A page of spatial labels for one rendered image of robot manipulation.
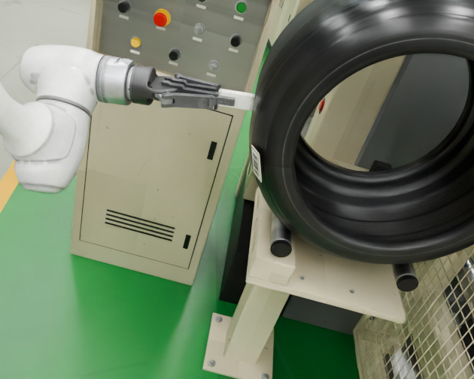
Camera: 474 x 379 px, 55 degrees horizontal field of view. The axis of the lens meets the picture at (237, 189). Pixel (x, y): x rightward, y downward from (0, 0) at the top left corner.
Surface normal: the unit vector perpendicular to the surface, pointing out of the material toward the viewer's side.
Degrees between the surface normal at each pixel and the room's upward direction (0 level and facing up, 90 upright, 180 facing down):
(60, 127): 54
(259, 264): 90
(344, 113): 90
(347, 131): 90
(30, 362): 0
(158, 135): 90
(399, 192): 48
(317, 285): 0
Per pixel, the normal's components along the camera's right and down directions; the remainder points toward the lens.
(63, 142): 0.85, 0.11
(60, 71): 0.05, -0.16
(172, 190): -0.10, 0.54
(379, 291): 0.26, -0.79
